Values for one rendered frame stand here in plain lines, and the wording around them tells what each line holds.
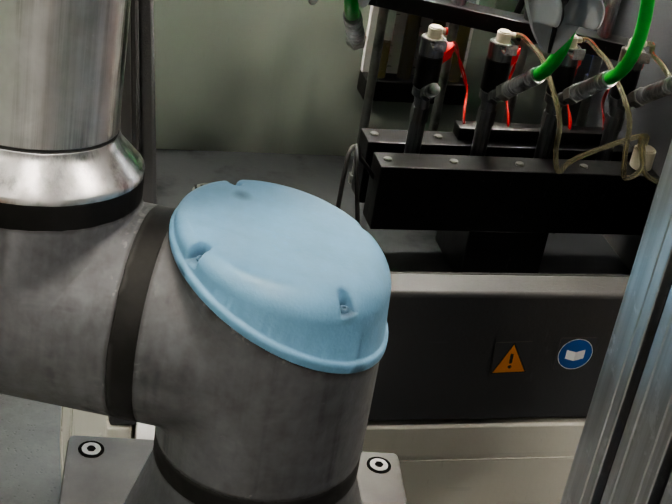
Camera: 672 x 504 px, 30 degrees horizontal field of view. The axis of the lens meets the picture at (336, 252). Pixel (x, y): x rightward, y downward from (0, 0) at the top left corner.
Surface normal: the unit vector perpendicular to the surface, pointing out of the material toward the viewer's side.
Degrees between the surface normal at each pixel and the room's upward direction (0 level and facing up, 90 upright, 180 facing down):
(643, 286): 90
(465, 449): 90
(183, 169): 0
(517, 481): 90
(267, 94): 90
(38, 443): 0
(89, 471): 0
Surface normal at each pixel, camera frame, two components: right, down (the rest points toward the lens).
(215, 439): -0.42, 0.40
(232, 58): 0.21, 0.52
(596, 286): 0.14, -0.86
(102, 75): 0.82, 0.35
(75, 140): 0.63, 0.41
